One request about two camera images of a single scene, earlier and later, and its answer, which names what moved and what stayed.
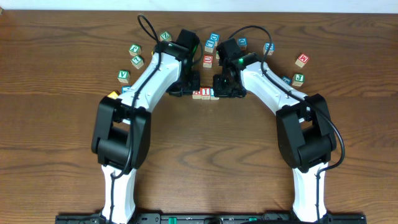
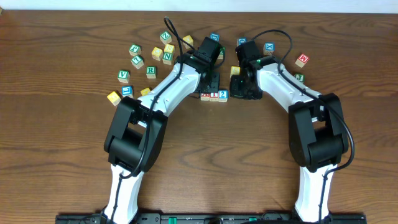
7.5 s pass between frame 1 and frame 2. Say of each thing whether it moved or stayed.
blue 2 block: moved
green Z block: stayed
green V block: stayed
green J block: stayed
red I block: moved
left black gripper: moved
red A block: moved
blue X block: stayed
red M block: stayed
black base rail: stayed
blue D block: stayed
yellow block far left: stayed
